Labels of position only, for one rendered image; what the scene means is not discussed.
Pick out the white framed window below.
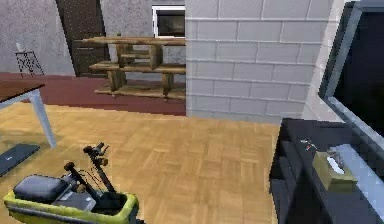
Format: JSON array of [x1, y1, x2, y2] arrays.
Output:
[[151, 4, 186, 39]]

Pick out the black wire side table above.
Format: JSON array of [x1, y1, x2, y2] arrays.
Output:
[[14, 42, 45, 79]]

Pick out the dark brown room door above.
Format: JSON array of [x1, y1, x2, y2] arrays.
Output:
[[54, 0, 111, 78]]

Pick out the olive green tissue box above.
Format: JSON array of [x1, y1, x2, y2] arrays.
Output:
[[311, 150, 359, 193]]

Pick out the wooden open shelf unit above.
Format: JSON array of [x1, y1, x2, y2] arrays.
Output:
[[82, 32, 187, 101]]

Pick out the yellow green rowing machine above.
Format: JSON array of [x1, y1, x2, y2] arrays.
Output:
[[3, 142, 140, 224]]

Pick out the black television stand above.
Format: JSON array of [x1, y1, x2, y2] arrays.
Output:
[[268, 117, 384, 224]]

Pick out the brown table with grey legs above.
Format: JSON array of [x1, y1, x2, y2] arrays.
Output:
[[0, 80, 58, 149]]

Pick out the black flat television set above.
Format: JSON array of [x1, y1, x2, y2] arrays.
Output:
[[318, 0, 384, 221]]

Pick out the black flat laptop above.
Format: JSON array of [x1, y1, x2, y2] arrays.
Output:
[[0, 143, 41, 178]]

